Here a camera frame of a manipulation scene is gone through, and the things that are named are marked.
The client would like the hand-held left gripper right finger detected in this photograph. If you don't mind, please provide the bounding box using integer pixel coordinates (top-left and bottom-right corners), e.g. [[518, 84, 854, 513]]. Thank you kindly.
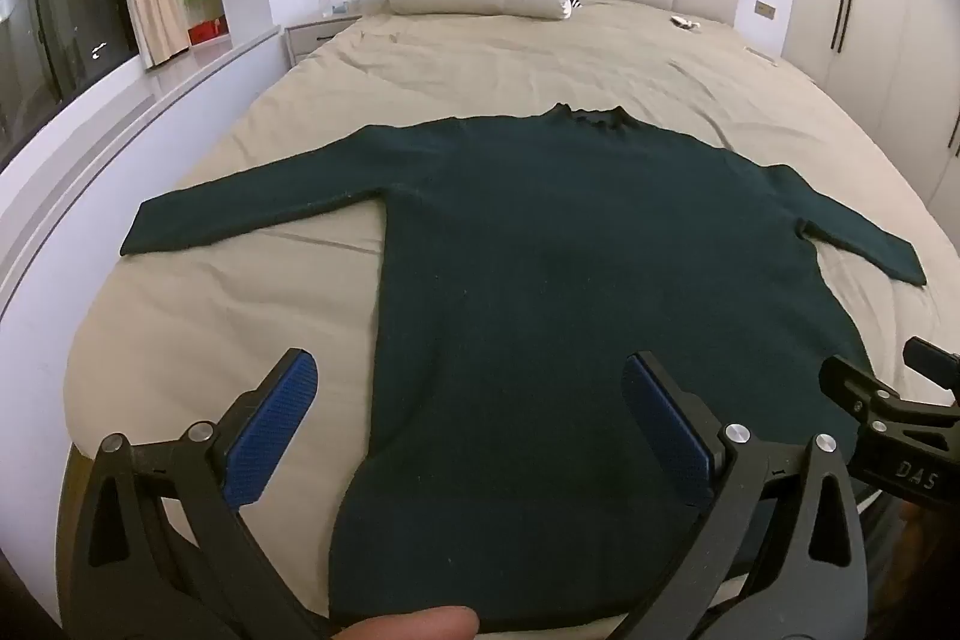
[[615, 351, 871, 640]]

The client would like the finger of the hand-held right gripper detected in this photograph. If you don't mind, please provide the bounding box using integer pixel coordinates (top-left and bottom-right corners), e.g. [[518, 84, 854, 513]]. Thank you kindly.
[[904, 336, 960, 387], [820, 355, 901, 432]]

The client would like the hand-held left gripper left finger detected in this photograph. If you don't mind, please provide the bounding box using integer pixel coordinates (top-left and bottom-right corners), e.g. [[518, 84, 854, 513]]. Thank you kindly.
[[75, 347, 332, 640]]

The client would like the dark green sweater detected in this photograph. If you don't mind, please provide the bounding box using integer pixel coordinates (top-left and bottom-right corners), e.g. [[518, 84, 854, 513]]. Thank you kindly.
[[120, 101, 927, 633]]

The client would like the person's left hand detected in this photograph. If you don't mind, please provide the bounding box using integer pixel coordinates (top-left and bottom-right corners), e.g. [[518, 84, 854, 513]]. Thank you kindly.
[[341, 605, 481, 640]]

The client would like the white window ledge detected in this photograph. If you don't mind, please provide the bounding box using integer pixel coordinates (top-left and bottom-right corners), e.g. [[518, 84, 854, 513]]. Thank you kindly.
[[0, 25, 286, 319]]

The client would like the beige nightstand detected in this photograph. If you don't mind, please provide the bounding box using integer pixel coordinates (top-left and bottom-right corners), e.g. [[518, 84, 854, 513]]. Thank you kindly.
[[283, 14, 362, 70]]

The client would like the bed with beige sheet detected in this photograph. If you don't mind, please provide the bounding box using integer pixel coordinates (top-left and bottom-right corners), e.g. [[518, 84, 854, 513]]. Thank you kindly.
[[64, 0, 960, 627]]

